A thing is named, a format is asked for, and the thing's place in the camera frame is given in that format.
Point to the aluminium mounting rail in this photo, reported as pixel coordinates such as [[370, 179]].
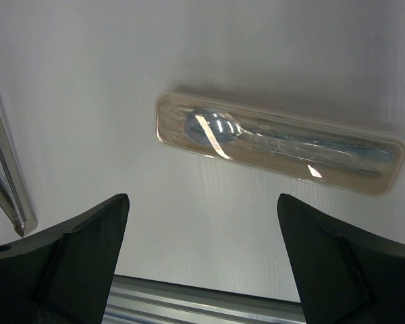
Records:
[[136, 300]]

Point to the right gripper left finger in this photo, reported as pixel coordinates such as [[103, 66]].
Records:
[[64, 273]]

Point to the steel serving tongs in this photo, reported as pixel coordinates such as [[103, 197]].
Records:
[[13, 195]]

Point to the clear cutlery case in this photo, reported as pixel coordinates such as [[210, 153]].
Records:
[[171, 110]]

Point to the steel spoon in case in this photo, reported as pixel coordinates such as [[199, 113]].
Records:
[[207, 127]]

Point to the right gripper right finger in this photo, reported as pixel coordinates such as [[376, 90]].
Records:
[[343, 274]]

